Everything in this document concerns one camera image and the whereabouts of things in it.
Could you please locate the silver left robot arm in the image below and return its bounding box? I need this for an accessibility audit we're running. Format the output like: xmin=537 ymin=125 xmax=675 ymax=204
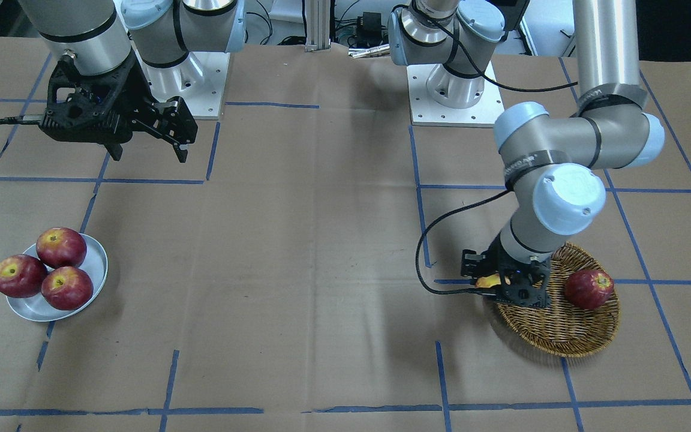
xmin=387 ymin=1 xmax=665 ymax=308

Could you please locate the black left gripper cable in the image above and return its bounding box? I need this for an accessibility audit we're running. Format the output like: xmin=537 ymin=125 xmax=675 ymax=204
xmin=415 ymin=190 xmax=513 ymax=295

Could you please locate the red apple on plate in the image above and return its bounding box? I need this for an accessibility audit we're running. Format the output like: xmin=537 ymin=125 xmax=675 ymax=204
xmin=40 ymin=266 xmax=94 ymax=311
xmin=0 ymin=254 xmax=49 ymax=298

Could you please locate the red apple in basket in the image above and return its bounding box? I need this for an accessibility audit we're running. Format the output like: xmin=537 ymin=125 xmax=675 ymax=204
xmin=564 ymin=269 xmax=614 ymax=311

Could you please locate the aluminium frame post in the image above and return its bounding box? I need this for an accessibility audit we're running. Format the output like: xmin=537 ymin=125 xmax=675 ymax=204
xmin=301 ymin=0 xmax=335 ymax=53

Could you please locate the red apple on plate front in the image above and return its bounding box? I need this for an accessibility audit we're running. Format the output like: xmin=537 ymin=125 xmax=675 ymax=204
xmin=40 ymin=266 xmax=94 ymax=311

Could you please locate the black power adapter box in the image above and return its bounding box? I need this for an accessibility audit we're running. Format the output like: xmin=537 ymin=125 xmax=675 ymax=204
xmin=358 ymin=11 xmax=382 ymax=38

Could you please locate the red apple with yellow top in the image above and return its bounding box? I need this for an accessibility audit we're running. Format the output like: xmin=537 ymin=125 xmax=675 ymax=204
xmin=36 ymin=227 xmax=88 ymax=269

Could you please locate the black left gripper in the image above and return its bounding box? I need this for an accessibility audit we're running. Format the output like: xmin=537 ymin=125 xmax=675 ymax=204
xmin=461 ymin=235 xmax=551 ymax=308

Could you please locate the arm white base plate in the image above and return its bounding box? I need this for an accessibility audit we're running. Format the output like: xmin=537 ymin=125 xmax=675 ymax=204
xmin=142 ymin=52 xmax=232 ymax=120
xmin=406 ymin=65 xmax=504 ymax=128

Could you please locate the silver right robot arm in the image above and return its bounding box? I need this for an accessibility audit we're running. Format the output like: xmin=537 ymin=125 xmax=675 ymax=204
xmin=20 ymin=1 xmax=246 ymax=163

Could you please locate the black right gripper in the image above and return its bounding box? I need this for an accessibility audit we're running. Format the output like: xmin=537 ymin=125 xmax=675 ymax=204
xmin=40 ymin=51 xmax=198 ymax=163

